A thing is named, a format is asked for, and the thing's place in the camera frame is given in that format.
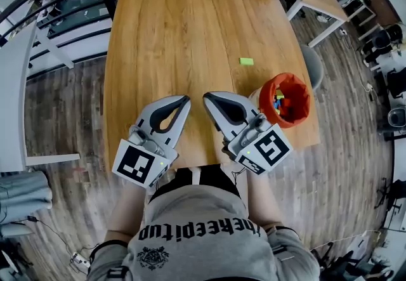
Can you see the grey printed t-shirt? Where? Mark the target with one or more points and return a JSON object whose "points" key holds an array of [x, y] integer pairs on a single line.
{"points": [[203, 241]]}

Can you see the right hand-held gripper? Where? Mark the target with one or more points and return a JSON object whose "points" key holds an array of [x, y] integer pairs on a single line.
{"points": [[269, 146]]}

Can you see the grey chair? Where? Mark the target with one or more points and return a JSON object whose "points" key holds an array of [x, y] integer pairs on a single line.
{"points": [[312, 67]]}

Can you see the black trousers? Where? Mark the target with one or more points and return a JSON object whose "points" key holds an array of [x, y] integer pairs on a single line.
{"points": [[206, 178]]}

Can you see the person's right forearm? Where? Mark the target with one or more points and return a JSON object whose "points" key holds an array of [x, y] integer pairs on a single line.
{"points": [[263, 200]]}

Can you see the silver round device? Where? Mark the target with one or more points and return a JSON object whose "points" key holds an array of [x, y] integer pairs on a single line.
{"points": [[397, 116]]}

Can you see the light green block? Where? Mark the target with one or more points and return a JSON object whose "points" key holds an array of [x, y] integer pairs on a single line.
{"points": [[246, 61]]}

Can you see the white power strip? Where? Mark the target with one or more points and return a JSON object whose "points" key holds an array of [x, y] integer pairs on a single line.
{"points": [[81, 260], [369, 87]]}

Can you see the person's left forearm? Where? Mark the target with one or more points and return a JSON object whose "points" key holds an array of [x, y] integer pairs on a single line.
{"points": [[127, 213]]}

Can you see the white bucket with orange liner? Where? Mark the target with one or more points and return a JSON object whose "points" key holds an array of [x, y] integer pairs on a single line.
{"points": [[298, 92]]}

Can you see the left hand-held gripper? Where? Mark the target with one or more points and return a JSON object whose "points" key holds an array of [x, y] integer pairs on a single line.
{"points": [[136, 162]]}

